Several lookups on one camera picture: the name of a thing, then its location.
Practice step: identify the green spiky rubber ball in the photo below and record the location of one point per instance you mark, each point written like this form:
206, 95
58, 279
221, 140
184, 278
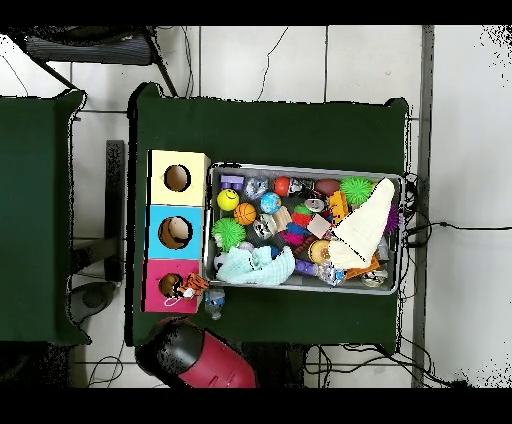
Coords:
228, 233
356, 190

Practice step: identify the mint green waffle cloth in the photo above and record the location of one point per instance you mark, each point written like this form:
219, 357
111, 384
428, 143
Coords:
256, 268

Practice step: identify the orange striped tiger plush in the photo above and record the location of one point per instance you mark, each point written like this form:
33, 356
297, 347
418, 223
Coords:
194, 283

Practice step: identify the clear plastic bottle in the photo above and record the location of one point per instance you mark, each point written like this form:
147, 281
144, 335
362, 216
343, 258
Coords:
214, 302

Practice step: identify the cream waffle cloth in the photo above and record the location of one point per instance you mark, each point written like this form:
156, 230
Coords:
364, 228

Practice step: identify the yellow plush duck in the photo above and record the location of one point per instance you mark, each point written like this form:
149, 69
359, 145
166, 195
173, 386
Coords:
168, 284

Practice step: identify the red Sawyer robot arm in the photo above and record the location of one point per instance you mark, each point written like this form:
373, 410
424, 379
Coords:
216, 364

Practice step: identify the clear mesh bin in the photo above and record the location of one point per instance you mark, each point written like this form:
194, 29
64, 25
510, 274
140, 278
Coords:
280, 170

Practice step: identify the wooden box with three holes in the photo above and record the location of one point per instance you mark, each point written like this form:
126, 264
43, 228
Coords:
156, 248

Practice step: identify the small orange basketball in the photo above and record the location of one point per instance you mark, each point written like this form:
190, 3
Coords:
244, 213

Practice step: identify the blue globe ball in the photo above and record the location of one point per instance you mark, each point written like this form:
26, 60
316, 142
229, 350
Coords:
270, 202

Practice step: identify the yellow plastic ball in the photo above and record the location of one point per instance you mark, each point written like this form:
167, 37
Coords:
228, 199

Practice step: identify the red-orange ball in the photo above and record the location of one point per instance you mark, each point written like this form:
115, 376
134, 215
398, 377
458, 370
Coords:
281, 186

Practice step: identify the toy hamburger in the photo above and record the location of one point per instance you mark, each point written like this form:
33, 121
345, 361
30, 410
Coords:
318, 251

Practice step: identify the brown toy football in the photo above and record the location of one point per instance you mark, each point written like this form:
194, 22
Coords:
327, 186

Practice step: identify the dark green table cloth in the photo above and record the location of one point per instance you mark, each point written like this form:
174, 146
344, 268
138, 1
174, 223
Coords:
280, 132

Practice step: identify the black upright panel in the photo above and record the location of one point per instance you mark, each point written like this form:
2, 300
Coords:
115, 200

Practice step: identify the dark round floor base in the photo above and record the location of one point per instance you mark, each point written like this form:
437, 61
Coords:
94, 298

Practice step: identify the green cloth side table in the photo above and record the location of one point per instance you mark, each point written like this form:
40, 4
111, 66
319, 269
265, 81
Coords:
36, 200

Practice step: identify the black office chair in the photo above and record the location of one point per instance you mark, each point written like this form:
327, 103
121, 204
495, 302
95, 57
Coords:
88, 50

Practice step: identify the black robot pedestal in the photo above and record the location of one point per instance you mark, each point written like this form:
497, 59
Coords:
276, 368

